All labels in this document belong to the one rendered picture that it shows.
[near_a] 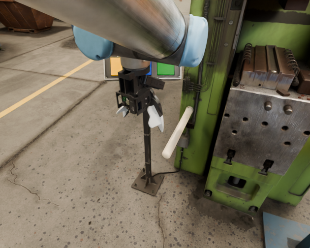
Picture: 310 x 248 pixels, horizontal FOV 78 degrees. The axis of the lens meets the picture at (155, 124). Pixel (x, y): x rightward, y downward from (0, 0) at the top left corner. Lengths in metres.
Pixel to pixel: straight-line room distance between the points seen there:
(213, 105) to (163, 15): 1.06
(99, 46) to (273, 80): 0.81
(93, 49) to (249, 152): 0.97
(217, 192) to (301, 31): 1.10
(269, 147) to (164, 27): 0.98
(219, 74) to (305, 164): 0.76
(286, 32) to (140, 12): 1.30
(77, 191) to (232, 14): 1.53
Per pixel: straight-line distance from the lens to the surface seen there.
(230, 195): 1.47
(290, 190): 1.67
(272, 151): 1.15
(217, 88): 1.18
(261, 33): 1.43
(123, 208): 1.51
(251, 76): 0.99
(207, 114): 1.27
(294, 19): 1.43
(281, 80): 1.01
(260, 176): 1.28
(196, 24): 0.31
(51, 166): 1.94
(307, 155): 1.44
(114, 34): 0.18
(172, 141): 0.99
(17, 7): 7.03
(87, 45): 0.37
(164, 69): 0.86
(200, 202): 1.55
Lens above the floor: 1.31
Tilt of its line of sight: 38 degrees down
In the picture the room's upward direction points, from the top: straight up
